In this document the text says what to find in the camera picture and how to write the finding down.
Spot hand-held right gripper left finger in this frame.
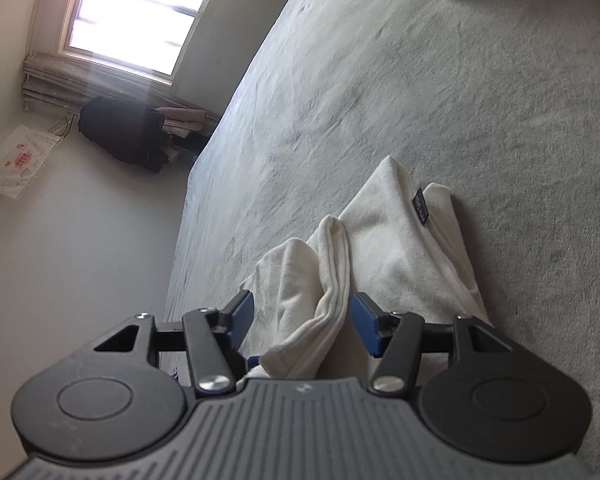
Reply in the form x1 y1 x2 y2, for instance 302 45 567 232
94 290 255 393

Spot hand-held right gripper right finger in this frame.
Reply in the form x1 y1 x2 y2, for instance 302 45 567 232
351 293 513 393

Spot white t-shirt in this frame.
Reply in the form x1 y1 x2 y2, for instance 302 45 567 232
236 156 493 381

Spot hanging pink garment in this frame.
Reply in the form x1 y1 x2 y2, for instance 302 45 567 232
157 106 218 138

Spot hanging dark coat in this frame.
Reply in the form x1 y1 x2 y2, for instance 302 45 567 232
78 96 181 173

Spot window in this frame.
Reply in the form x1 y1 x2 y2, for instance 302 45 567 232
57 0 231 86

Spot wall poster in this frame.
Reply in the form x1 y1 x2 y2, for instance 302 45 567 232
0 126 63 206

